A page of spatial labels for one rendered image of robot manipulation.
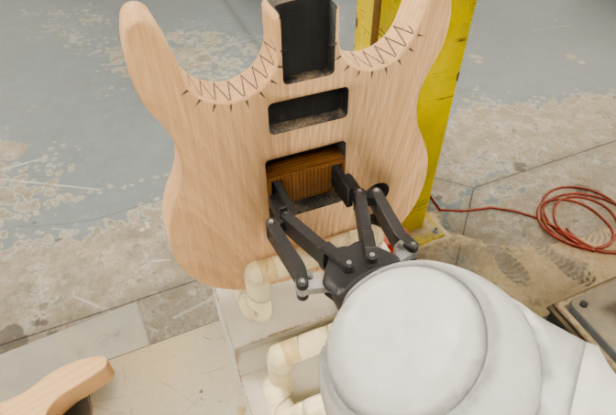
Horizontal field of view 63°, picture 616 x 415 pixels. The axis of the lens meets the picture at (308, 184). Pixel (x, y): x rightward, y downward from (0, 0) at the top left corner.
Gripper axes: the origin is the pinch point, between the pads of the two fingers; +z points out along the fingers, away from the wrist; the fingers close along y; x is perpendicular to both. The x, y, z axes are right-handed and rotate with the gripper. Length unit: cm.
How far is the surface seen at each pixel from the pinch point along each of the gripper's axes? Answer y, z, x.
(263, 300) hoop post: -7.7, -3.1, -15.5
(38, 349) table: -44, 19, -41
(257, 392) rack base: -11.4, -8.3, -29.0
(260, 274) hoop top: -7.6, -2.8, -10.4
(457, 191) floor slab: 118, 98, -129
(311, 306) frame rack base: -0.9, -3.1, -20.9
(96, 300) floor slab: -53, 99, -129
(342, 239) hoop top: 4.1, -1.8, -9.9
